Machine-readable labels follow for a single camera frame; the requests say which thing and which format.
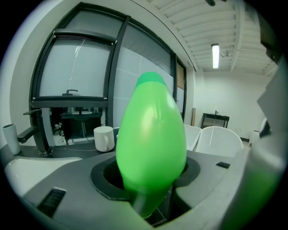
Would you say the black metal mirror shelf frame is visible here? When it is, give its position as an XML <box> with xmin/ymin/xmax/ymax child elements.
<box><xmin>29</xmin><ymin>2</ymin><xmax>189</xmax><ymax>146</ymax></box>

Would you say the white rectangular bathtub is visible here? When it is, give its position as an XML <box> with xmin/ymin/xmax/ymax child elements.
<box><xmin>183</xmin><ymin>124</ymin><xmax>203</xmax><ymax>151</ymax></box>

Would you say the dark green oval bathtub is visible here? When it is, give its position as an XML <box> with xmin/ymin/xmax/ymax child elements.
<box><xmin>198</xmin><ymin>125</ymin><xmax>244</xmax><ymax>158</ymax></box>

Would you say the small black handle fixture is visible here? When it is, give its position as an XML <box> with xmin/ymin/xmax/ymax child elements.
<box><xmin>62</xmin><ymin>89</ymin><xmax>79</xmax><ymax>97</ymax></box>

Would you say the black sink faucet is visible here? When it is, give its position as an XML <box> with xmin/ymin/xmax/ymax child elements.
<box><xmin>17</xmin><ymin>109</ymin><xmax>54</xmax><ymax>155</ymax></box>

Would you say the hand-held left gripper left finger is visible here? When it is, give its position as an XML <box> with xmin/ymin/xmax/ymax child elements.
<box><xmin>22</xmin><ymin>152</ymin><xmax>156</xmax><ymax>230</ymax></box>

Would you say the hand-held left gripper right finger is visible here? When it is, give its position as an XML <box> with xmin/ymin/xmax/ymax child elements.
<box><xmin>171</xmin><ymin>148</ymin><xmax>284</xmax><ymax>230</ymax></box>

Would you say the tall white cup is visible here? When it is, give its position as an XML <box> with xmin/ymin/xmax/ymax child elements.
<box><xmin>2</xmin><ymin>123</ymin><xmax>21</xmax><ymax>155</ymax></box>

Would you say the green detergent bottle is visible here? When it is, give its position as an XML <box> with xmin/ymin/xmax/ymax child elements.
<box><xmin>116</xmin><ymin>71</ymin><xmax>188</xmax><ymax>220</ymax></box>

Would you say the brown wall board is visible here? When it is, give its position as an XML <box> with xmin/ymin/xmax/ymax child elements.
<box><xmin>177</xmin><ymin>64</ymin><xmax>186</xmax><ymax>90</ymax></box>

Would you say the ceiling light strip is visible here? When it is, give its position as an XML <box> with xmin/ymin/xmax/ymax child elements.
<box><xmin>211</xmin><ymin>44</ymin><xmax>221</xmax><ymax>69</ymax></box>

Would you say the white mug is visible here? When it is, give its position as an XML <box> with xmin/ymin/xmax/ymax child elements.
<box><xmin>93</xmin><ymin>125</ymin><xmax>114</xmax><ymax>153</ymax></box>

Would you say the black console table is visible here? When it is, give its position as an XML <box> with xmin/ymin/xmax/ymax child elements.
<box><xmin>202</xmin><ymin>113</ymin><xmax>230</xmax><ymax>130</ymax></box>

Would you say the white sink basin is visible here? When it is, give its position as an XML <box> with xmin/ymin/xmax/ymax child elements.
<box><xmin>4</xmin><ymin>157</ymin><xmax>84</xmax><ymax>198</ymax></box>

